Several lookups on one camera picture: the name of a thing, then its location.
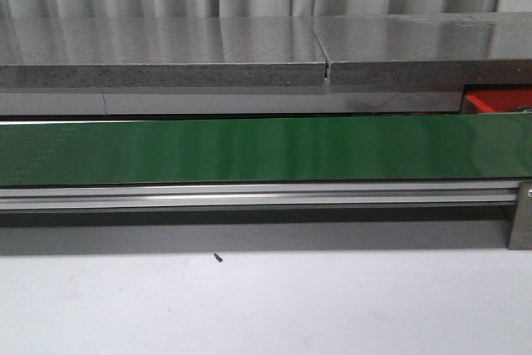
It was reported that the grey stone counter slab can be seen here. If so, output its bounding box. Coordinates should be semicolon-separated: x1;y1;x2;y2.
1;17;327;88

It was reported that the red plastic bin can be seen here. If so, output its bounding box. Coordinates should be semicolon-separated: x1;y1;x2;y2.
465;89;531;113

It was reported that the green conveyor belt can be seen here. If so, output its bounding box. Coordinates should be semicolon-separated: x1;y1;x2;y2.
1;114;531;187

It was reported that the aluminium conveyor frame rail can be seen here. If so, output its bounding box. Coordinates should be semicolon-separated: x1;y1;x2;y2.
1;180;531;211

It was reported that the steel conveyor support bracket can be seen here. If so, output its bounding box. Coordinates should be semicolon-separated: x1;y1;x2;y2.
508;181;532;250

